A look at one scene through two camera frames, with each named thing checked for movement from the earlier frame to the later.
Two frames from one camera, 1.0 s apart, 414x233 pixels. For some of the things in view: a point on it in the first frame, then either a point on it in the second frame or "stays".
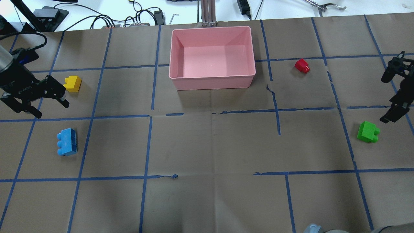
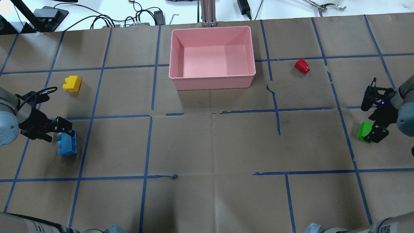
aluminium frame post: x=208 y=13 stays
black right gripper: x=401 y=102 to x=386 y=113
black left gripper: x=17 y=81 to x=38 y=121
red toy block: x=302 y=65 stays
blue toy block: x=67 y=145 stays
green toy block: x=367 y=132 stays
